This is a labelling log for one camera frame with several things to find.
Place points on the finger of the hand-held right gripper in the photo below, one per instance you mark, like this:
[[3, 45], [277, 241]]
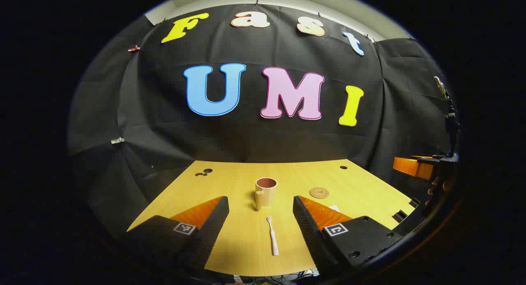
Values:
[[411, 166]]

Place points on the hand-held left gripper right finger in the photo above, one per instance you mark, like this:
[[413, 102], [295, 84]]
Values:
[[308, 231]]

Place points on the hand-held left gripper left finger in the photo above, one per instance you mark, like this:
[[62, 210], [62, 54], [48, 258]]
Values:
[[213, 227]]

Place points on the white toothpaste tube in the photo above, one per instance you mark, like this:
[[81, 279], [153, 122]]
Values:
[[334, 208]]

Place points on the pale pink toothbrush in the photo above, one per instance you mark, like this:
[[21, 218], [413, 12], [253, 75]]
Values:
[[273, 239]]

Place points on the round brown coaster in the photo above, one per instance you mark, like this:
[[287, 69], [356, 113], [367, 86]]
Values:
[[319, 193]]

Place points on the wooden desktop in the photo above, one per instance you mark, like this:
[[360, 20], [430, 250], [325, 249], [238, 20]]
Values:
[[242, 182]]

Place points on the black backdrop cloth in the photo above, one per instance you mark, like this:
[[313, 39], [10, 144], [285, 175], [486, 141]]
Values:
[[246, 137]]

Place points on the white cloth clip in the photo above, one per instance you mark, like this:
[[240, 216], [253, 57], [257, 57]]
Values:
[[117, 140]]

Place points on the reddish cloth clip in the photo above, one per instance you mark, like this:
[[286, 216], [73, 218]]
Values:
[[133, 48]]

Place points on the black desk edge bracket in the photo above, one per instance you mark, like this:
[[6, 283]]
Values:
[[414, 202], [399, 216]]

